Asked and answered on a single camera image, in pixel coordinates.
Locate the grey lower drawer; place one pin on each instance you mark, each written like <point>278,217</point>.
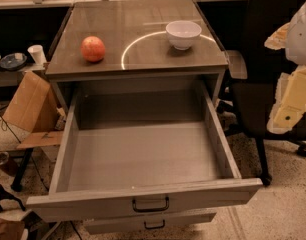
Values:
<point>135,223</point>

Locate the grey drawer cabinet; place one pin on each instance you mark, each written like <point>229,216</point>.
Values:
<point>136,44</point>

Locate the red apple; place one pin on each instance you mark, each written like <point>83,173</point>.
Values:
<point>92,49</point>

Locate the black drawer handle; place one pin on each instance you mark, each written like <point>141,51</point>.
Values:
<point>154,225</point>
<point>149,205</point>

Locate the low side shelf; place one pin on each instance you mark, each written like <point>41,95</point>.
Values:
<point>13,78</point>

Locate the open grey top drawer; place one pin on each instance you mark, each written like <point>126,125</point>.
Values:
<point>121,146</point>

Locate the dark round dish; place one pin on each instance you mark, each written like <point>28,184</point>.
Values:
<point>13,62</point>

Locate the white ceramic bowl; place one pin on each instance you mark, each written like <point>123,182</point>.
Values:
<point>183,34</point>

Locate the black top drawer handle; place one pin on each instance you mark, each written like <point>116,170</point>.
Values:
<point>149,205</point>

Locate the brown cardboard box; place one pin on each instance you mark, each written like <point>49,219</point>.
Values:
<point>33,108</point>

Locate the black stand legs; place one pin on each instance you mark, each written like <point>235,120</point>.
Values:
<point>4,195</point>

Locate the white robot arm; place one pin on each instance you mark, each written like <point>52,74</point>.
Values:
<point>295,49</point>

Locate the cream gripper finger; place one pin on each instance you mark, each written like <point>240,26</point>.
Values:
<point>277,40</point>
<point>290,101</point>

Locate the black lower drawer handle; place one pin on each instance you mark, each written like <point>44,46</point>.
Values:
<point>154,225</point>

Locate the white paper cup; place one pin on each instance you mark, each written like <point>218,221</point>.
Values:
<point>37,53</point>

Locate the black office chair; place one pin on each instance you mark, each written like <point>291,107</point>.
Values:
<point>253,93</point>

